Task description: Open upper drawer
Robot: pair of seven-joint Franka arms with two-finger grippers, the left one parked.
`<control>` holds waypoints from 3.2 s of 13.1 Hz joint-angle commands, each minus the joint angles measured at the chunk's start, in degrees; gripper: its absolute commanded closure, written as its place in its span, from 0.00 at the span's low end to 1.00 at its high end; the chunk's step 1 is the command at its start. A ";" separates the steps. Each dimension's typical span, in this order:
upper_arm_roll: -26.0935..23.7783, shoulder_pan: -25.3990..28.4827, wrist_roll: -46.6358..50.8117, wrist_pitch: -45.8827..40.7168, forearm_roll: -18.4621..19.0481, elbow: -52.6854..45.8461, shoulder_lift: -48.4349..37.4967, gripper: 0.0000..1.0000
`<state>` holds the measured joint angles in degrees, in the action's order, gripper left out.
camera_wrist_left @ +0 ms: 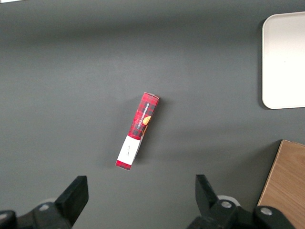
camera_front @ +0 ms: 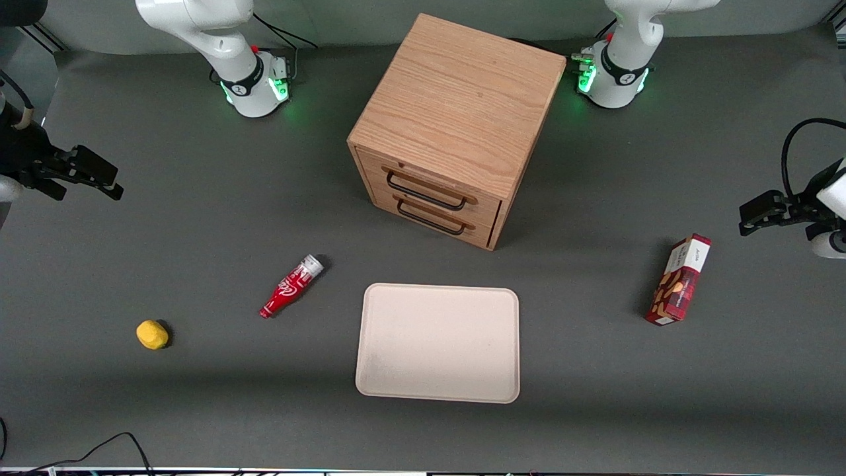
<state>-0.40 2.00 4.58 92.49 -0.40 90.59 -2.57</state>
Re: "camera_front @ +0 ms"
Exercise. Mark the beige rectangular tray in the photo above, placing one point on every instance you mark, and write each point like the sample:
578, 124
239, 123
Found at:
438, 344

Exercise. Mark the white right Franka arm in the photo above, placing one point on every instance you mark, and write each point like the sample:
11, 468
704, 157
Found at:
231, 59

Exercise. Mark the red cola bottle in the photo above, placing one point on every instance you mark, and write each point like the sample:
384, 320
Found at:
287, 291

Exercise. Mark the aluminium frame rail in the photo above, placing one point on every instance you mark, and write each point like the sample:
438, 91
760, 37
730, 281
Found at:
838, 25
46, 38

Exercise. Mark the wooden drawer front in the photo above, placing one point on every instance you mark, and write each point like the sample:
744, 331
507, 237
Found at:
486, 233
489, 210

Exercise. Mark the red cookie box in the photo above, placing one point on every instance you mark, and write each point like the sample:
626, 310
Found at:
679, 281

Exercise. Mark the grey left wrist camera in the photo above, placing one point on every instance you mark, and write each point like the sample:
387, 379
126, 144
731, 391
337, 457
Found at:
829, 244

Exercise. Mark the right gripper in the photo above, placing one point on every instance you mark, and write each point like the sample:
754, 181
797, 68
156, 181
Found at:
28, 160

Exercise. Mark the yellow lemon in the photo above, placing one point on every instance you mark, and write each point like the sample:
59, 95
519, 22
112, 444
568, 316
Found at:
151, 334

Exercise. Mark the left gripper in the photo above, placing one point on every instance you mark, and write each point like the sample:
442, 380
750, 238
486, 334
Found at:
807, 200

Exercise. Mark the wooden two-drawer cabinet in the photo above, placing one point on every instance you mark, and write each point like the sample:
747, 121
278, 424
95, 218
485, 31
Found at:
462, 99

